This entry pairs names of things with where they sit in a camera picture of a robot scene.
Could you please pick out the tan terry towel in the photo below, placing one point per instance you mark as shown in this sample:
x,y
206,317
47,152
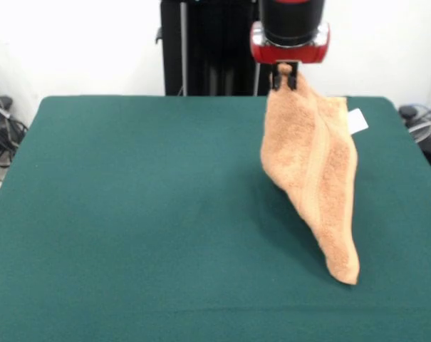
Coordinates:
x,y
307,160

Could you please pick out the dark green table cloth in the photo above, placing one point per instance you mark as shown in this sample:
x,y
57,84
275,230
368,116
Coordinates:
x,y
94,213

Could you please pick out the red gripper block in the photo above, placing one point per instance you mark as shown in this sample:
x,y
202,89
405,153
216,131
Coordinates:
x,y
290,55

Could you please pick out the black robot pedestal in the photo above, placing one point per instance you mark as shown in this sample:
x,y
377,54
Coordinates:
x,y
218,46

